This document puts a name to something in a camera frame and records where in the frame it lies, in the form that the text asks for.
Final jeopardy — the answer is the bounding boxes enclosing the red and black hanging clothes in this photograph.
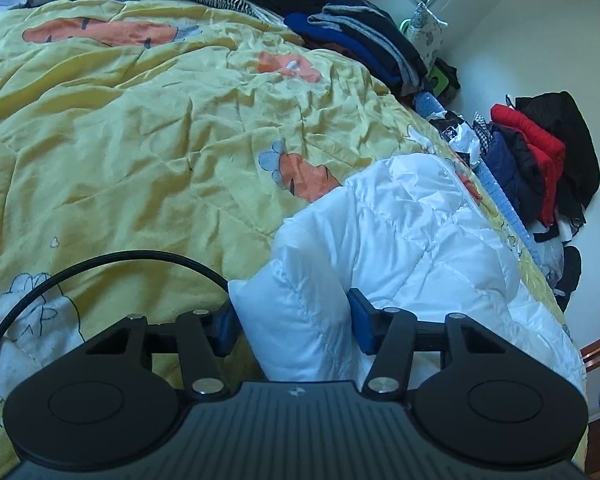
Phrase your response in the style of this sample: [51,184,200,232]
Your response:
[483,91,600,238]

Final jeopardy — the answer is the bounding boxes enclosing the dark folded clothes pile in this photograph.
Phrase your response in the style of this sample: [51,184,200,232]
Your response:
[209,0,432,99]

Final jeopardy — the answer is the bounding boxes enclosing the floral fabric bag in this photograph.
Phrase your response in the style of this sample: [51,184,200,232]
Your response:
[406,3,448,70]

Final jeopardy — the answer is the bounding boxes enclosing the white puffer jacket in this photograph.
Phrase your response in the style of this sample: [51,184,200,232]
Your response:
[228,154,585,387]

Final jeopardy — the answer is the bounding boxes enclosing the green plastic hanger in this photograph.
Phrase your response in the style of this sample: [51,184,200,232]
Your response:
[400,15,448,79]

